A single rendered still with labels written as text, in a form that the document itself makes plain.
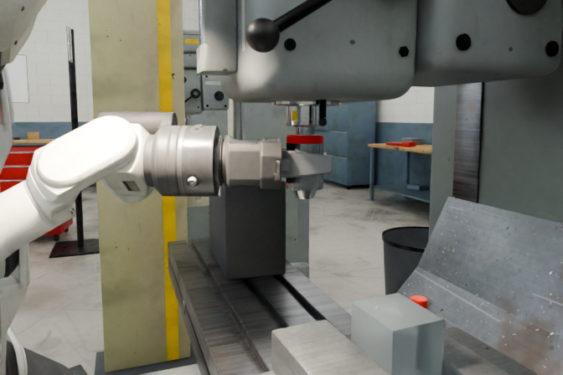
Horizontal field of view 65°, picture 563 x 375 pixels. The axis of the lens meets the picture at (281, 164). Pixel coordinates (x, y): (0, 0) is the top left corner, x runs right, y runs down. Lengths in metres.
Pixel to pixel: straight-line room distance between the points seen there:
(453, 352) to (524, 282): 0.33
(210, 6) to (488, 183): 0.55
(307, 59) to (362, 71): 0.06
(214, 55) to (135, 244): 1.87
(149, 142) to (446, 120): 0.57
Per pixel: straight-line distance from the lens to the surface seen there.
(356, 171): 7.91
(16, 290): 1.14
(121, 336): 2.47
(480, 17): 0.54
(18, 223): 0.56
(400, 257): 2.43
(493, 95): 0.82
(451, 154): 0.89
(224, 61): 0.50
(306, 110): 0.52
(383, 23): 0.49
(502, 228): 0.79
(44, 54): 9.66
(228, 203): 0.83
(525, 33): 0.59
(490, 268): 0.78
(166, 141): 0.53
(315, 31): 0.45
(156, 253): 2.33
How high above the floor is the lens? 1.29
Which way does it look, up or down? 6 degrees down
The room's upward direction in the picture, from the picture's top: straight up
